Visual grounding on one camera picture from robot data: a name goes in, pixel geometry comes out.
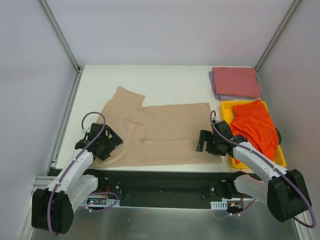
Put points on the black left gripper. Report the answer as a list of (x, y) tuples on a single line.
[(111, 139)]

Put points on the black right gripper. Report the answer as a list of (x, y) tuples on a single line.
[(204, 141)]

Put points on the beige t shirt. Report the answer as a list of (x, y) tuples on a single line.
[(160, 135)]

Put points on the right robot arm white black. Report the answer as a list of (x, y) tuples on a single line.
[(281, 209)]

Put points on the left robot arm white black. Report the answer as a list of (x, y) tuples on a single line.
[(53, 208)]

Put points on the yellow plastic tray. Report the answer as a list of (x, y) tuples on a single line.
[(227, 114)]

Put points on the folded lavender t shirt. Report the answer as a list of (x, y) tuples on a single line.
[(217, 96)]

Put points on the orange t shirt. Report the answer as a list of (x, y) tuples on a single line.
[(253, 122)]

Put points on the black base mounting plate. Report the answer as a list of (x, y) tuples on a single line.
[(156, 189)]

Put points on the folded pink t shirt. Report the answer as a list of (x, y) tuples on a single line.
[(236, 81)]

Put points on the dark green t shirt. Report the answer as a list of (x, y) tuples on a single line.
[(279, 136)]

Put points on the white slotted cable duct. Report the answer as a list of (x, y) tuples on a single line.
[(95, 202)]

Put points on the left aluminium frame post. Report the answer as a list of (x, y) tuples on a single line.
[(59, 34)]

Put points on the aluminium frame post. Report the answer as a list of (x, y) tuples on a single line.
[(278, 32), (59, 34)]

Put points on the front aluminium rail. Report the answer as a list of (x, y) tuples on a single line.
[(78, 188)]

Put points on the right aluminium frame post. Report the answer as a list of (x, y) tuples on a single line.
[(278, 32)]

